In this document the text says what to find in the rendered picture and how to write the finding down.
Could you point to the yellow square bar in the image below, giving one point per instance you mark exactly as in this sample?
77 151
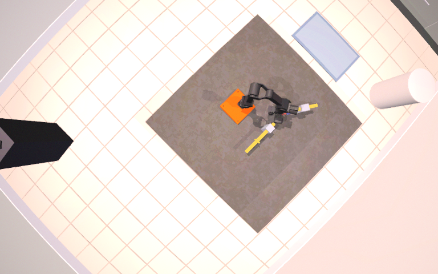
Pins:
268 128

